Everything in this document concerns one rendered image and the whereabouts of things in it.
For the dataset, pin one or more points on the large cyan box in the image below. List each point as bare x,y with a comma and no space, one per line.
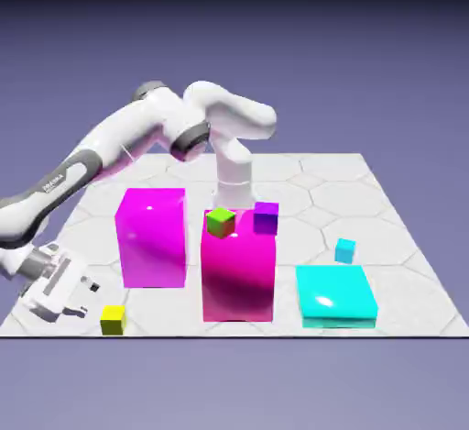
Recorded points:
335,296

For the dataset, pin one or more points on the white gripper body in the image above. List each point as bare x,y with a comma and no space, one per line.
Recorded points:
69,272

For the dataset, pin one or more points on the large pink box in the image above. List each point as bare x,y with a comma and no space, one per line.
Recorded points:
238,276

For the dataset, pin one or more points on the small yellow cube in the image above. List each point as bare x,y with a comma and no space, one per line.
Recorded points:
113,320

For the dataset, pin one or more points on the small green cube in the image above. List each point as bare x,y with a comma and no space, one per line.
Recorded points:
220,221

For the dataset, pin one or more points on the small cyan cube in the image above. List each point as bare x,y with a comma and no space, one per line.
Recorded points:
344,251

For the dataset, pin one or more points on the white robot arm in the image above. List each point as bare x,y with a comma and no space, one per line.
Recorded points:
146,122

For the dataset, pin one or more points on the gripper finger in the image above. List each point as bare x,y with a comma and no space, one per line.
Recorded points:
75,311
91,285

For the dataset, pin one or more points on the small purple cube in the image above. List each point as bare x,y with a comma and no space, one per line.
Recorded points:
265,219

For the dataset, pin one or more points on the large magenta box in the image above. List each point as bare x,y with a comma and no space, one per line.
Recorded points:
152,239

